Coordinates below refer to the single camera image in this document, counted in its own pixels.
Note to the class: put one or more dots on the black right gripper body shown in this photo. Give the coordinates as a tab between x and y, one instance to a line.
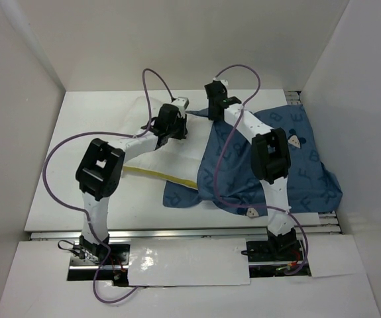
211	116

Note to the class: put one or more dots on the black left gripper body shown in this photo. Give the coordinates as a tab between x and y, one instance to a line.
176	131

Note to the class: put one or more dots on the white pillow with yellow edge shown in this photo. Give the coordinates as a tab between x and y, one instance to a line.
179	160

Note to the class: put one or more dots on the blue cartoon print pillowcase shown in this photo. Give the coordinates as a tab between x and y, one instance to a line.
225	177

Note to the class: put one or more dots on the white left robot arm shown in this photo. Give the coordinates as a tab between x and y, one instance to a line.
99	171

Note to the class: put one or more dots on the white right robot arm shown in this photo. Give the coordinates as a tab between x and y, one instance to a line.
269	161

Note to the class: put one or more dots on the white cover sheet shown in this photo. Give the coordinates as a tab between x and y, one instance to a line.
191	262

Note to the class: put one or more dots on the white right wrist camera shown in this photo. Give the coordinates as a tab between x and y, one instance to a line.
223	81

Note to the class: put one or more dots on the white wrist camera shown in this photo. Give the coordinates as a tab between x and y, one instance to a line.
223	81
181	103

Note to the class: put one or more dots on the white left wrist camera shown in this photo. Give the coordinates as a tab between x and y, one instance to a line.
181	103

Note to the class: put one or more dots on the aluminium frame rail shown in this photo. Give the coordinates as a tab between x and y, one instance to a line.
326	219

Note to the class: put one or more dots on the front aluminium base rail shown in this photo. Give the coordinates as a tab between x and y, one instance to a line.
261	263

